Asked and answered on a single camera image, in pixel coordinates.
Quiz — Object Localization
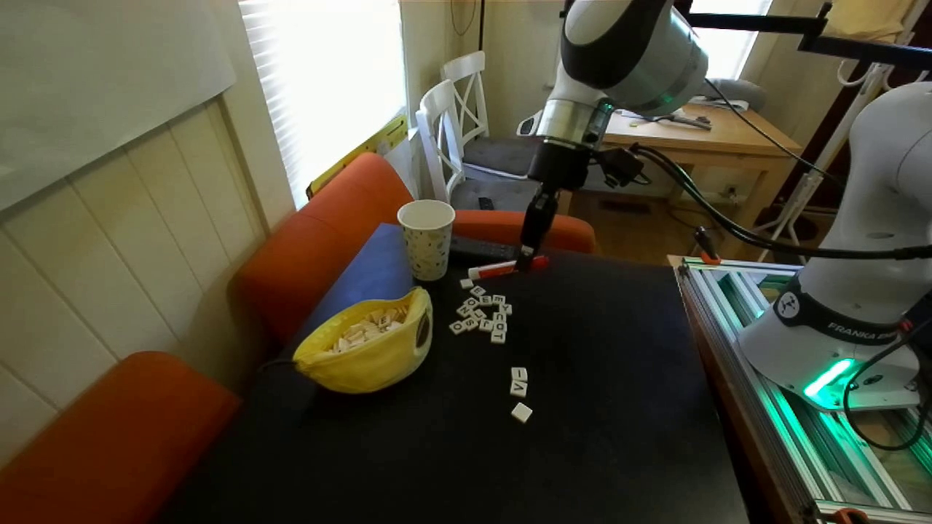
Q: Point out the red white marker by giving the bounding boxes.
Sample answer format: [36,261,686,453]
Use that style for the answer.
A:
[462,252,552,285]

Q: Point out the black hand tool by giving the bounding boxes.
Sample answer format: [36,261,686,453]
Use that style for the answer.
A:
[657,108,712,133]

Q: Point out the white wooden chair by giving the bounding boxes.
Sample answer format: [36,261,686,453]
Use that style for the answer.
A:
[440,50,494,147]

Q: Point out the yellow green flat board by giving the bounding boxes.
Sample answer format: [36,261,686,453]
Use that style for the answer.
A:
[302,108,412,204]

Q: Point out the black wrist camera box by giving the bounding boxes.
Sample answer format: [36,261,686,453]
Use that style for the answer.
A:
[590,143,650,188]

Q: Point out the thin black looped cable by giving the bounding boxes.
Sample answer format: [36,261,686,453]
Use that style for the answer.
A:
[837,288,932,457]

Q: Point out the red handled clamp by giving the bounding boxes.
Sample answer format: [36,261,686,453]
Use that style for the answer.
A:
[690,223,721,268]

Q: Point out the white stand legs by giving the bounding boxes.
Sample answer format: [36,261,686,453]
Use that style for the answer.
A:
[753,83,875,268]

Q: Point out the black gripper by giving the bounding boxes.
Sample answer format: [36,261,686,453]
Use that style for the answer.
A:
[516,136,590,277]

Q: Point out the white dotted paper cup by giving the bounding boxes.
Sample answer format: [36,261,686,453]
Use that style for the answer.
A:
[393,197,460,285]

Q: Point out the black metal frame beam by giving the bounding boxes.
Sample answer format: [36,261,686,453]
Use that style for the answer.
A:
[676,0,932,63]

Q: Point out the blue cushion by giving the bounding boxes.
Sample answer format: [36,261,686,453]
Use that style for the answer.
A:
[304,221,421,336]

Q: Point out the light wooden table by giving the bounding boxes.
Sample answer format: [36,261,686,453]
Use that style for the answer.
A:
[555,95,802,256]

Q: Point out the grey bundle on table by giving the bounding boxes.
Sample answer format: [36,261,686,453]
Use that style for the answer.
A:
[702,74,753,108]

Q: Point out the orange upholstered armchair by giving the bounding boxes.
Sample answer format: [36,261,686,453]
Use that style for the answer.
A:
[232,147,599,342]
[0,350,240,524]

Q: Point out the white window blind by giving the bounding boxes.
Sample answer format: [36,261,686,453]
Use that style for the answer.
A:
[235,0,409,208]

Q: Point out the black side table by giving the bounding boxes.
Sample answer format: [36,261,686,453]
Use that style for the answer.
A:
[156,246,753,524]

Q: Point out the yellow banana shaped pouch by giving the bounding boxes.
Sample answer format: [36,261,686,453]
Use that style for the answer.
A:
[288,281,437,395]

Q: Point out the thick black gripper cable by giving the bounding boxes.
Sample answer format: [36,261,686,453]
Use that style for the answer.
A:
[619,143,932,261]

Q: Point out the aluminium rail base plate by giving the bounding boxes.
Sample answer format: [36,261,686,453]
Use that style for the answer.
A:
[666,252,932,524]

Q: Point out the white chair with grey seat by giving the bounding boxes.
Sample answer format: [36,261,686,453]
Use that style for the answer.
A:
[412,77,546,216]

